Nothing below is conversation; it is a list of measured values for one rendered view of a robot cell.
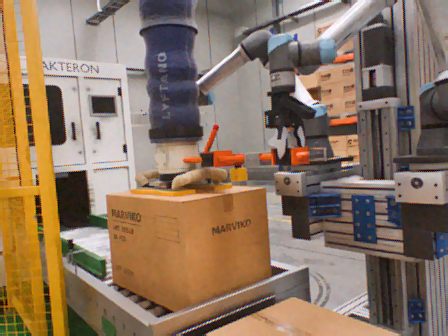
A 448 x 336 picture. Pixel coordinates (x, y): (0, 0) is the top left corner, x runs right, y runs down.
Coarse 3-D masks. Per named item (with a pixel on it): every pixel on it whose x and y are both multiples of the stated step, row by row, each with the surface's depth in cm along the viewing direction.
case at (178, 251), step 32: (128, 192) 170; (224, 192) 143; (256, 192) 148; (128, 224) 156; (160, 224) 137; (192, 224) 128; (224, 224) 137; (256, 224) 148; (128, 256) 158; (160, 256) 139; (192, 256) 128; (224, 256) 137; (256, 256) 148; (128, 288) 161; (160, 288) 141; (192, 288) 128; (224, 288) 137
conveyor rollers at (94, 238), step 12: (84, 228) 319; (96, 228) 315; (84, 240) 274; (96, 240) 270; (108, 240) 266; (96, 252) 234; (108, 252) 230; (108, 264) 203; (96, 276) 189; (108, 276) 184; (120, 288) 168; (132, 300) 152; (144, 300) 155; (156, 312) 139; (168, 312) 141
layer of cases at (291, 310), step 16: (288, 304) 136; (304, 304) 135; (240, 320) 127; (256, 320) 126; (272, 320) 125; (288, 320) 124; (304, 320) 123; (320, 320) 123; (336, 320) 122; (352, 320) 121
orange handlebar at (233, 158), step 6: (222, 156) 135; (228, 156) 133; (234, 156) 130; (240, 156) 128; (264, 156) 119; (270, 156) 117; (300, 156) 110; (306, 156) 111; (186, 162) 152; (192, 162) 149; (228, 162) 132; (234, 162) 130; (240, 162) 132
